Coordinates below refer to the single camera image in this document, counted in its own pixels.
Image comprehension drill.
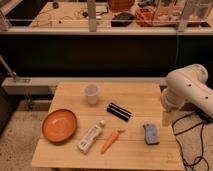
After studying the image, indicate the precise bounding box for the black whiteboard eraser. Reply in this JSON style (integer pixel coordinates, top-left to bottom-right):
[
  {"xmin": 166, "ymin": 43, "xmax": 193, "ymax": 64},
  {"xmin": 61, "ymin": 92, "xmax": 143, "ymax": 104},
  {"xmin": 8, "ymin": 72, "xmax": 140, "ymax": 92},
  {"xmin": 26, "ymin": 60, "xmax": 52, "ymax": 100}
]
[{"xmin": 107, "ymin": 103, "xmax": 132, "ymax": 121}]

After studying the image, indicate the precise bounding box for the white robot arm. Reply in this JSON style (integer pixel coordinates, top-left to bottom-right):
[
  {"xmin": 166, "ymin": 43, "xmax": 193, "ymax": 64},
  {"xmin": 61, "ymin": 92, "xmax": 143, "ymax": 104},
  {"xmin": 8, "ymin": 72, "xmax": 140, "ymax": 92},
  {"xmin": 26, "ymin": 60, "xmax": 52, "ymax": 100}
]
[{"xmin": 160, "ymin": 64, "xmax": 213, "ymax": 118}]

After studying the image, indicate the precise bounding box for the white ceramic cup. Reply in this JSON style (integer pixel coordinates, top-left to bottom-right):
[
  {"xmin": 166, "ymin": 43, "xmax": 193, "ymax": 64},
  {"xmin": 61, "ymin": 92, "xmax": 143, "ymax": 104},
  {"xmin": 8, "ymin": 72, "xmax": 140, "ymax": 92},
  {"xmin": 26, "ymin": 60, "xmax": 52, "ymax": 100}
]
[{"xmin": 84, "ymin": 84, "xmax": 98, "ymax": 105}]

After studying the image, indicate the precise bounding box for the orange toy carrot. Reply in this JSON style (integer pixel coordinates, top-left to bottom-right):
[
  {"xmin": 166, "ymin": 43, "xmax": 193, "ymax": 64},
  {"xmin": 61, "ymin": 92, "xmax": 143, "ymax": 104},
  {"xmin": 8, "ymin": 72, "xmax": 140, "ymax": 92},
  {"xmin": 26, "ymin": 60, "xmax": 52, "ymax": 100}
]
[{"xmin": 101, "ymin": 130, "xmax": 123, "ymax": 154}]

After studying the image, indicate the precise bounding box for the white tube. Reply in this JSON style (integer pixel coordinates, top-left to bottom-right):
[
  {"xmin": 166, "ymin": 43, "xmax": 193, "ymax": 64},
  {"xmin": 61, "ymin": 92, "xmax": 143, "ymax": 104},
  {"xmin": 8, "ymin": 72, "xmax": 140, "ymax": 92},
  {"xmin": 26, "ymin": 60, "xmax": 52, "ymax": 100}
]
[{"xmin": 77, "ymin": 120, "xmax": 106, "ymax": 154}]

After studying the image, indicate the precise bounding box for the orange bowl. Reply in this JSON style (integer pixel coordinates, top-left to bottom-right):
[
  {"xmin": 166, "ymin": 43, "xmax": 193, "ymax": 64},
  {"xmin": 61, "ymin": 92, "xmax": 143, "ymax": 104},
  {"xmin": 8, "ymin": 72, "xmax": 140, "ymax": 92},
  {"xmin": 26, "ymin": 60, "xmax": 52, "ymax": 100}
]
[{"xmin": 42, "ymin": 109, "xmax": 77, "ymax": 143}]

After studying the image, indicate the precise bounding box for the blue sponge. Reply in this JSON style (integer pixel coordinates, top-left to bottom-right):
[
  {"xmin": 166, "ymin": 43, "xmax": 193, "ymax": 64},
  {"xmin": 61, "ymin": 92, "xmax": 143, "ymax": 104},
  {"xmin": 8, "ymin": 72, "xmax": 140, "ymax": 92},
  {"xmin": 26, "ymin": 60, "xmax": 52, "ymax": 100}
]
[{"xmin": 143, "ymin": 124, "xmax": 159, "ymax": 145}]

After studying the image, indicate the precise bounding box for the black bag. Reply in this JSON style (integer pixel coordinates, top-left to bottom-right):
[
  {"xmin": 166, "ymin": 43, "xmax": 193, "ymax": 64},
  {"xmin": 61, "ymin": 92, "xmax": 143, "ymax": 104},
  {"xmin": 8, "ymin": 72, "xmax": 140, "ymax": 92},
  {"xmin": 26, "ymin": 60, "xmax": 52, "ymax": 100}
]
[{"xmin": 111, "ymin": 12, "xmax": 134, "ymax": 27}]

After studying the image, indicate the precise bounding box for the grey metal post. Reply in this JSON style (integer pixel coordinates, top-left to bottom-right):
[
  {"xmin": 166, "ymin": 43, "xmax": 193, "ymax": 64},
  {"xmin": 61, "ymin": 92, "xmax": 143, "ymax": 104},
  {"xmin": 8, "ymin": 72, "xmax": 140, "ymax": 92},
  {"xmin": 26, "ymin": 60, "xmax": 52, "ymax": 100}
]
[{"xmin": 87, "ymin": 0, "xmax": 96, "ymax": 32}]

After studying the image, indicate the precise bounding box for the black power cable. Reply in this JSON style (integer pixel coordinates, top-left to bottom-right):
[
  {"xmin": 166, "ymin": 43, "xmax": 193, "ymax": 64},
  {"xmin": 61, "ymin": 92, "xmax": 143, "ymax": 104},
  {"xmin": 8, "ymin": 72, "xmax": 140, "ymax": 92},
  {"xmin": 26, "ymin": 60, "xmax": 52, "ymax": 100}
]
[{"xmin": 171, "ymin": 111, "xmax": 210, "ymax": 171}]

